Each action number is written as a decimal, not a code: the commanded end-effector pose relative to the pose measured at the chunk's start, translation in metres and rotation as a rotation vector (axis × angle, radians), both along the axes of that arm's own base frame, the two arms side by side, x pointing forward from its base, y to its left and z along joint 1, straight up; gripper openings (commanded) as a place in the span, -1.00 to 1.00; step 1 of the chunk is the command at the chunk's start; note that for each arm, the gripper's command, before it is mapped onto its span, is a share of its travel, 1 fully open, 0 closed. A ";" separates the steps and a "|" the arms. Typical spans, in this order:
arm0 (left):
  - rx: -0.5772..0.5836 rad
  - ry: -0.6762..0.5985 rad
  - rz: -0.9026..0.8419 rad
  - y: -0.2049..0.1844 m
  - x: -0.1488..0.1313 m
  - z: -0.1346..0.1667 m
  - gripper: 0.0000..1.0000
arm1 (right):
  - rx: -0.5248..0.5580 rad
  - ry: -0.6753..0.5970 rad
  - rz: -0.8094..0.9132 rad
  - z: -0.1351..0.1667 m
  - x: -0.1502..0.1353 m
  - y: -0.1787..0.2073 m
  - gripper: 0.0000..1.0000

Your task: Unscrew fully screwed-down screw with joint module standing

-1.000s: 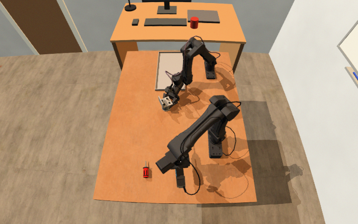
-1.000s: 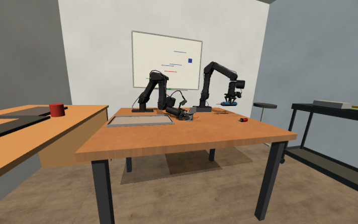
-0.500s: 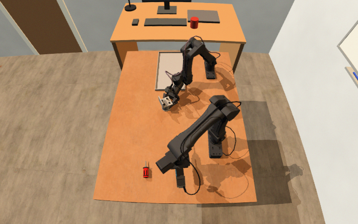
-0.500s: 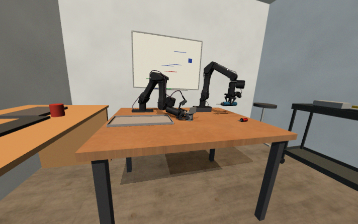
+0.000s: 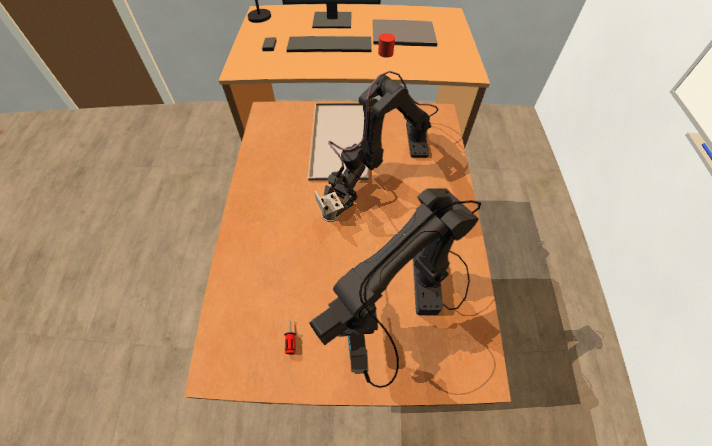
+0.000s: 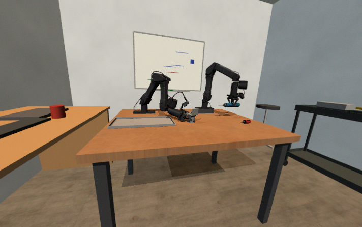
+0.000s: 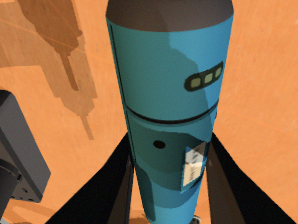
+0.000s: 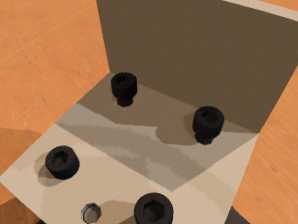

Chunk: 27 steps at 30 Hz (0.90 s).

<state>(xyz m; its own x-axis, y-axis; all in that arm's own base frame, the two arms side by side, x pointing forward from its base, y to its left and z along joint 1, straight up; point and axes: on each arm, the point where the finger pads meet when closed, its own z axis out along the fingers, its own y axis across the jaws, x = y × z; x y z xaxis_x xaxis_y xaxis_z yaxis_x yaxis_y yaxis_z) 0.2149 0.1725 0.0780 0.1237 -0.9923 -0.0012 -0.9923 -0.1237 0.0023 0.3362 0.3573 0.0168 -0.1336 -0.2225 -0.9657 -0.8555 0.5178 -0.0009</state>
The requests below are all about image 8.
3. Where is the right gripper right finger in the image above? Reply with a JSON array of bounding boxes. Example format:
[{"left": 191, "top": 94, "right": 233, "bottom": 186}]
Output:
[{"left": 225, "top": 206, "right": 250, "bottom": 224}]

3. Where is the black socket head screw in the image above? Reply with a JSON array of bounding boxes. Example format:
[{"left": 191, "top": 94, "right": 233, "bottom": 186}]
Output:
[
  {"left": 45, "top": 146, "right": 80, "bottom": 180},
  {"left": 134, "top": 193, "right": 174, "bottom": 224},
  {"left": 192, "top": 106, "right": 224, "bottom": 145},
  {"left": 111, "top": 72, "right": 137, "bottom": 107}
]

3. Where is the beige l-shaped bracket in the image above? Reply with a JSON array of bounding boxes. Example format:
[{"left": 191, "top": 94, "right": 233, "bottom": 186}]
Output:
[{"left": 0, "top": 0, "right": 298, "bottom": 224}]

